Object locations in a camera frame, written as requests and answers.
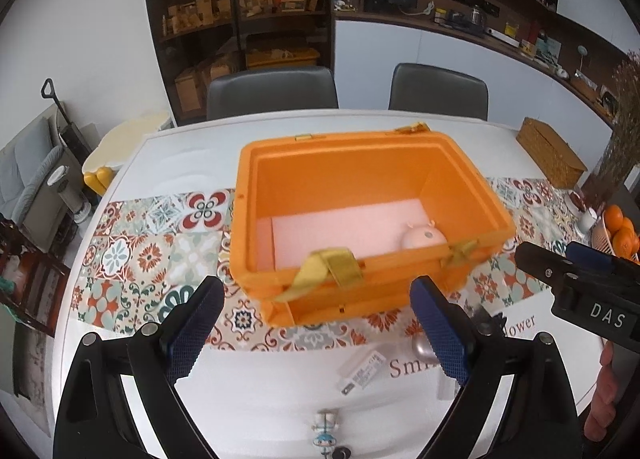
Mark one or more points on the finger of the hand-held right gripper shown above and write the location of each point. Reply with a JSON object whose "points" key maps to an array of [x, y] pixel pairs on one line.
{"points": [[540, 264], [590, 256]]}

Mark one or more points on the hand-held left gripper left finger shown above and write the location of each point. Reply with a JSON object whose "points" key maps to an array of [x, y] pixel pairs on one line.
{"points": [[192, 334]]}

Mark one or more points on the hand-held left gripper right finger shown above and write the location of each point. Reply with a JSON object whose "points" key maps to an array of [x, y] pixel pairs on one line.
{"points": [[440, 334]]}

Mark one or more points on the orange plastic storage box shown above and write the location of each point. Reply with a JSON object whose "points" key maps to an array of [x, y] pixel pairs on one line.
{"points": [[400, 289]]}

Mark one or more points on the white plug adapter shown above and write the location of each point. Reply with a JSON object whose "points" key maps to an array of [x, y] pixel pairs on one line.
{"points": [[360, 370]]}

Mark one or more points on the pink pig toy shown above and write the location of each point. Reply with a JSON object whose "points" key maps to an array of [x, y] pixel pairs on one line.
{"points": [[422, 237]]}

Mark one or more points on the person's right hand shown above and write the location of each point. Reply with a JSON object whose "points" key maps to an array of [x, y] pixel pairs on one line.
{"points": [[602, 389]]}

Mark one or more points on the white cup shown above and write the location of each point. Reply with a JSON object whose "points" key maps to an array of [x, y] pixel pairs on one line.
{"points": [[588, 221]]}

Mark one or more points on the orange fruit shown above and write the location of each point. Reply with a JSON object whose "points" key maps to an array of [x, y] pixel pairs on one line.
{"points": [[628, 225], [625, 242], [612, 215]]}

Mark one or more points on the patterned tile table runner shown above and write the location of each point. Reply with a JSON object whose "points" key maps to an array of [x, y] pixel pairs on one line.
{"points": [[125, 259]]}

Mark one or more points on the wicker storage box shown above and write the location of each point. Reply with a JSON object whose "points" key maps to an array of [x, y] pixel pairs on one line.
{"points": [[550, 151]]}

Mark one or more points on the dried flower bouquet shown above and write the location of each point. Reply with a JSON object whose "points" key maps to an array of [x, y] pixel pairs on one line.
{"points": [[617, 139]]}

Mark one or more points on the dark wooden rack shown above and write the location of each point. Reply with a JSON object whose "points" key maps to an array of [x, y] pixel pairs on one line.
{"points": [[30, 279]]}

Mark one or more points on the white tower fan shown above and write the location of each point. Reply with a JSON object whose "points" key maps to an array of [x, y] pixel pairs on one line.
{"points": [[67, 189]]}

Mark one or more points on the grey dining chair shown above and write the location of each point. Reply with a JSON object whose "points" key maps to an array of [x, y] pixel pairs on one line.
{"points": [[437, 89], [272, 89]]}

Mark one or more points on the cream seat cushion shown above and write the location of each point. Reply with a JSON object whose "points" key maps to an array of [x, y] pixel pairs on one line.
{"points": [[125, 136]]}

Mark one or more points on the grey sofa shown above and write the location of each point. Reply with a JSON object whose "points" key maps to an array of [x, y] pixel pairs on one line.
{"points": [[25, 164]]}

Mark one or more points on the upright vacuum cleaner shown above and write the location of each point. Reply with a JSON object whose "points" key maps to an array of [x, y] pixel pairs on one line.
{"points": [[65, 129]]}

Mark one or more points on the cardboard box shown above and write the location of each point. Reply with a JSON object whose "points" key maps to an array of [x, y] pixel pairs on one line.
{"points": [[187, 86], [220, 66]]}

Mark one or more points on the glass kettle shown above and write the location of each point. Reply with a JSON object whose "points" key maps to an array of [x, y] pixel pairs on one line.
{"points": [[477, 16]]}

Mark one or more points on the dark wooden bookshelf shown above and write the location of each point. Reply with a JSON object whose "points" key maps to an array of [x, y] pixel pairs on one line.
{"points": [[240, 34]]}

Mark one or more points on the long wooden wall shelf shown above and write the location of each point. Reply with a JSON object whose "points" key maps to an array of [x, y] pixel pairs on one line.
{"points": [[475, 21]]}

